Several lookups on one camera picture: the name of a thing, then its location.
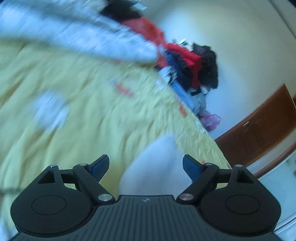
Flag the red plastic bag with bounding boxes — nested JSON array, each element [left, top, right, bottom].
[[120, 17, 168, 68]]

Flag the black jacket on pile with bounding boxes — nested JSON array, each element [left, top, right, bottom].
[[176, 43, 219, 91]]

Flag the yellow cartoon bed sheet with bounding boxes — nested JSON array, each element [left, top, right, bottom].
[[1, 40, 229, 240]]

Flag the black clothes by window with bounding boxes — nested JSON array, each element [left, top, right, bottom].
[[100, 0, 142, 22]]

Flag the pink mesh bag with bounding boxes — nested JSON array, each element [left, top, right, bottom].
[[199, 114, 221, 131]]

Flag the red puffer jacket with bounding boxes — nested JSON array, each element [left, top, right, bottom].
[[166, 43, 202, 89]]

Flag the light blue knitted blanket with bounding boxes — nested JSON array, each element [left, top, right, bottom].
[[171, 80, 195, 111]]

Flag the white knitted sweater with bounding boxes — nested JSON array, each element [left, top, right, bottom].
[[118, 134, 192, 198]]

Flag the white sliding wardrobe door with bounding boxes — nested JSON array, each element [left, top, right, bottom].
[[259, 152, 295, 232]]

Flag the brown wooden door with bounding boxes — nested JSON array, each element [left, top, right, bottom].
[[215, 84, 295, 167]]

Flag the white printed rolled duvet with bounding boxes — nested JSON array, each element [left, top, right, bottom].
[[1, 1, 158, 64]]

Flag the dark navy jacket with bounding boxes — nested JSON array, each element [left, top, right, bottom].
[[166, 51, 193, 91]]

